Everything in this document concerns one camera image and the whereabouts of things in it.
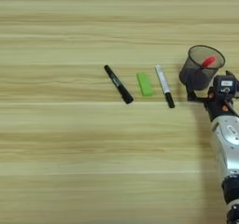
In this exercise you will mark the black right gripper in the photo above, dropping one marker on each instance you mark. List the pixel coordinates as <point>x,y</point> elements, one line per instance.
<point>217,108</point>

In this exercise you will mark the black mesh pen cup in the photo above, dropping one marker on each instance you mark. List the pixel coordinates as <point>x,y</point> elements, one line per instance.
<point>194,76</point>

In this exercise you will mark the red marker pen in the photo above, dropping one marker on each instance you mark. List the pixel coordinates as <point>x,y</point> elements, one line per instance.
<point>208,62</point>

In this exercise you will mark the white marker black cap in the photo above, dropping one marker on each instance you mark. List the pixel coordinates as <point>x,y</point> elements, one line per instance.
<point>163,83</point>

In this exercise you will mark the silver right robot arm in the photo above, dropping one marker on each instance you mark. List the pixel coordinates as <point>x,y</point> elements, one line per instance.
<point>227,153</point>

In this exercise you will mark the black box white label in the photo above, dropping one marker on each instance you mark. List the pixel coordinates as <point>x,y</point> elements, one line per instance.
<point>226,84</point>

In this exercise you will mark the green eraser block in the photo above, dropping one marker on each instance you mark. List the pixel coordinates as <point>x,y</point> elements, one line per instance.
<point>144,84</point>

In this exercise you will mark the black marker pen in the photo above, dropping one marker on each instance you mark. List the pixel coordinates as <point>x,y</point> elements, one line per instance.
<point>119,84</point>

